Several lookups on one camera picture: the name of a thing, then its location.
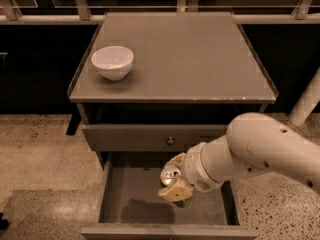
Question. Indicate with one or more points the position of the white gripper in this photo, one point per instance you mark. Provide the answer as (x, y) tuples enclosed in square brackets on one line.
[(194, 169)]

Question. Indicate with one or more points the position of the green soda can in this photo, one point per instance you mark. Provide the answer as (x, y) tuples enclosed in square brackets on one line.
[(169, 173)]

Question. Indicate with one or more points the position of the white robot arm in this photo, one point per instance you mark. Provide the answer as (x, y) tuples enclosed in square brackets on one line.
[(253, 144)]

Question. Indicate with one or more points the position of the brass drawer knob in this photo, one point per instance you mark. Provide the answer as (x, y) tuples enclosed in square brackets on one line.
[(170, 141)]

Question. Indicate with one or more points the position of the open middle drawer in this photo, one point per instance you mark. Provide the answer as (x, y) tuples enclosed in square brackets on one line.
[(129, 207)]

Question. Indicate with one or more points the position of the grey drawer cabinet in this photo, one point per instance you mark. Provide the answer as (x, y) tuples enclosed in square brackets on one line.
[(188, 69)]

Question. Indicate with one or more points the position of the white ceramic bowl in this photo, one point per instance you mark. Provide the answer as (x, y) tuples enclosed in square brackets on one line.
[(113, 62)]

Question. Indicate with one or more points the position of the metal window railing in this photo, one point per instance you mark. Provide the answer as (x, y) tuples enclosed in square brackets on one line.
[(91, 11)]

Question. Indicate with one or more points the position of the white cylindrical post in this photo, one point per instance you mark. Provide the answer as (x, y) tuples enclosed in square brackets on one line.
[(307, 101)]

